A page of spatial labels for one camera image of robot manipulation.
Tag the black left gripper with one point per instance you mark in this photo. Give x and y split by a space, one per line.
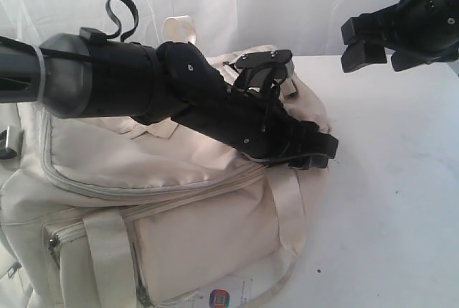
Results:
261 130

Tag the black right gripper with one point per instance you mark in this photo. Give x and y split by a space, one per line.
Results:
424 32

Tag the cream canvas duffel bag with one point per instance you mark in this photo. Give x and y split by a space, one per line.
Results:
108 212

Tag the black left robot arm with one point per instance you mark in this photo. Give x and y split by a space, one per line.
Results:
87 75

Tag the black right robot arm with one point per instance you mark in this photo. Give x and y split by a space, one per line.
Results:
407 34

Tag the white paper tag sheet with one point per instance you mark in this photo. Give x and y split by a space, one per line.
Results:
231 291

